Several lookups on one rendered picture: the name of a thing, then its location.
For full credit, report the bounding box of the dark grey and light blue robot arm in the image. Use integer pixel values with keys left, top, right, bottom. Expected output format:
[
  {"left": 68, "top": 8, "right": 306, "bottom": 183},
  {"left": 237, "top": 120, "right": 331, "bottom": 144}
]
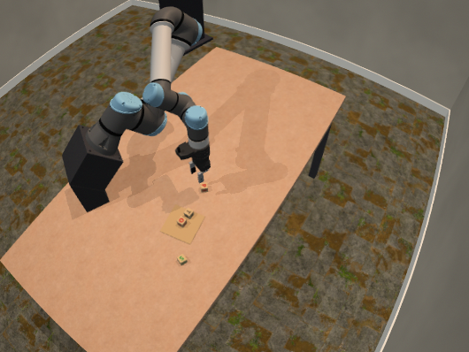
[{"left": 85, "top": 6, "right": 209, "bottom": 156}]

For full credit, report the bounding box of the tan flat mat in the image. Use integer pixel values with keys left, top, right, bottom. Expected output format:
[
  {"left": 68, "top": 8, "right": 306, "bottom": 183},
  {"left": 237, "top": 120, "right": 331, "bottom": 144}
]
[{"left": 160, "top": 204, "right": 205, "bottom": 244}]

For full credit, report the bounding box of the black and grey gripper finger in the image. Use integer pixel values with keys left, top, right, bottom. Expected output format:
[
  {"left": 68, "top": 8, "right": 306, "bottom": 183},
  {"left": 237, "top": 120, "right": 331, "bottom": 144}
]
[
  {"left": 197, "top": 169, "right": 209, "bottom": 184},
  {"left": 189, "top": 161, "right": 196, "bottom": 174}
]

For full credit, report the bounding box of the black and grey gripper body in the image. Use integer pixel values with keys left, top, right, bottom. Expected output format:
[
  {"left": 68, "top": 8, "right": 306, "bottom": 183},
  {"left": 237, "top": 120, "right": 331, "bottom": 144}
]
[{"left": 175, "top": 135, "right": 211, "bottom": 172}]

